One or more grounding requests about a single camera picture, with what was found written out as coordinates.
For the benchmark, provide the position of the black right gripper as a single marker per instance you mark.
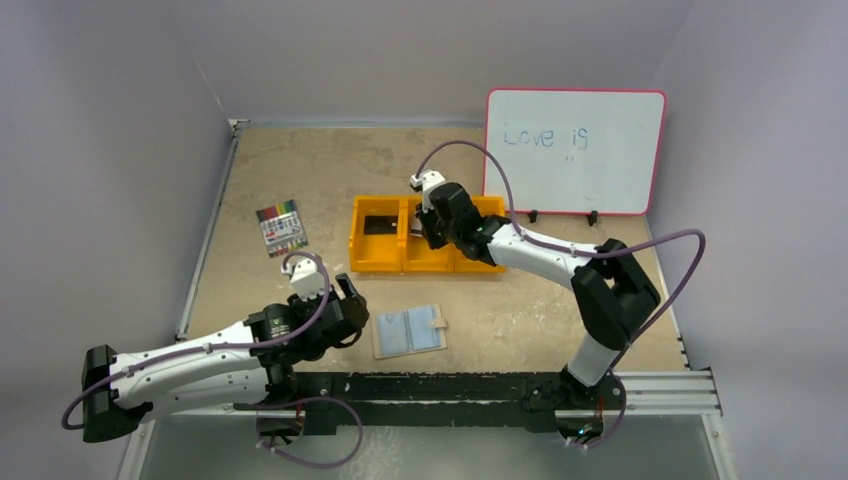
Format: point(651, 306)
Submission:
point(433, 223)

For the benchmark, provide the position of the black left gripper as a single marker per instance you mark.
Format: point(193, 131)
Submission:
point(345, 286)

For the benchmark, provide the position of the beige leather card holder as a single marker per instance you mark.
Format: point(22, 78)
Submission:
point(410, 331)

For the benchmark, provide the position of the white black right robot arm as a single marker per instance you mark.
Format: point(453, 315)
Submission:
point(614, 295)

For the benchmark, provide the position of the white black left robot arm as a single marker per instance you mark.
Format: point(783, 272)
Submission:
point(250, 362)

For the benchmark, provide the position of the black magnetic stripe card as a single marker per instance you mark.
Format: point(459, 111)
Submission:
point(380, 225)

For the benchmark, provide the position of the yellow three-compartment bin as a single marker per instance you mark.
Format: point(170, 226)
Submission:
point(386, 237)

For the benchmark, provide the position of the marker pen pack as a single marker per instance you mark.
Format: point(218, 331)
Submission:
point(281, 228)

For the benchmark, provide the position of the pink-framed whiteboard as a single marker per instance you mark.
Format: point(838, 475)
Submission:
point(573, 151)

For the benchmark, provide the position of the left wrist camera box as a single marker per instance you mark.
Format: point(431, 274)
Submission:
point(306, 278)

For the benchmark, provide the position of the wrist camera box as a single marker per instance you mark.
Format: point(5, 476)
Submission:
point(425, 183)
point(306, 278)

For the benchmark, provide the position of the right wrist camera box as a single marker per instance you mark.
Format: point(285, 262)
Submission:
point(425, 183)

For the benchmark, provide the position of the black front table rail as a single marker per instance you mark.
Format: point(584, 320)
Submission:
point(537, 402)

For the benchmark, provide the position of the right aluminium frame rail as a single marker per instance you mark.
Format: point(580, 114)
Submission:
point(671, 393)

